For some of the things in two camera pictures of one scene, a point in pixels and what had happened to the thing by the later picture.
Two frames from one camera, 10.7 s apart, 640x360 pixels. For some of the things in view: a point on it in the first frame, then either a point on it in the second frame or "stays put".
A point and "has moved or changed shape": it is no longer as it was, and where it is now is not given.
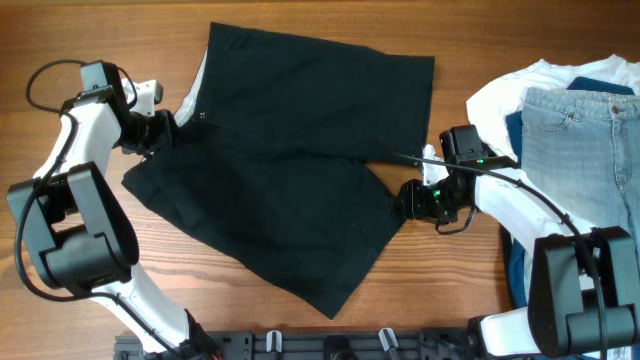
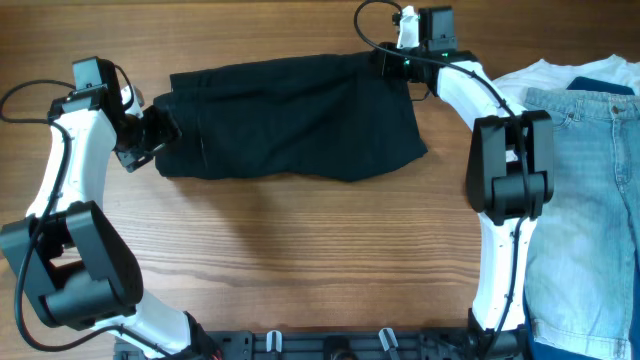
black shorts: [275, 165] has moved or changed shape
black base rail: [329, 344] stays put
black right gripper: [407, 201] to [382, 62]
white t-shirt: [489, 105] stays put
